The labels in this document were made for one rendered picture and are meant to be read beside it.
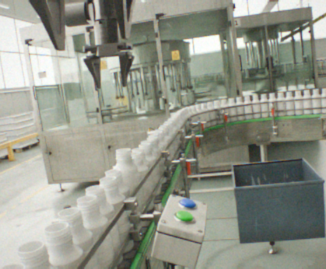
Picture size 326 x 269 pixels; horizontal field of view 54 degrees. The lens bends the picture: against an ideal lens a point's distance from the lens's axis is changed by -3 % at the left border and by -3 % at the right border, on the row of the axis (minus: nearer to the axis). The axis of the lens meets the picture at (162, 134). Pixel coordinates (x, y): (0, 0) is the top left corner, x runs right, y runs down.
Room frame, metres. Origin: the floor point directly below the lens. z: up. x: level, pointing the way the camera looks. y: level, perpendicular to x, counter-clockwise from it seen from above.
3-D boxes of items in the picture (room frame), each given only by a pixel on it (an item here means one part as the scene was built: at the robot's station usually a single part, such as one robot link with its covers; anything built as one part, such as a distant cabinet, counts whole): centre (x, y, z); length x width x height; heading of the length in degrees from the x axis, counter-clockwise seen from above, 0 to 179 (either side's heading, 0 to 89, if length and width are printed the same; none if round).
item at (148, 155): (1.02, 0.06, 1.08); 0.06 x 0.06 x 0.17
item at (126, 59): (0.79, 0.08, 1.40); 0.07 x 0.07 x 0.09; 79
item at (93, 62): (0.80, 0.12, 1.40); 0.07 x 0.07 x 0.09; 79
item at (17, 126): (9.49, 4.44, 0.50); 1.23 x 1.04 x 1.00; 79
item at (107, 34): (0.79, 0.10, 1.47); 0.10 x 0.07 x 0.07; 79
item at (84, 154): (5.59, 0.09, 1.18); 2.88 x 2.73 x 2.35; 79
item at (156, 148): (1.14, 0.04, 1.08); 0.06 x 0.06 x 0.17
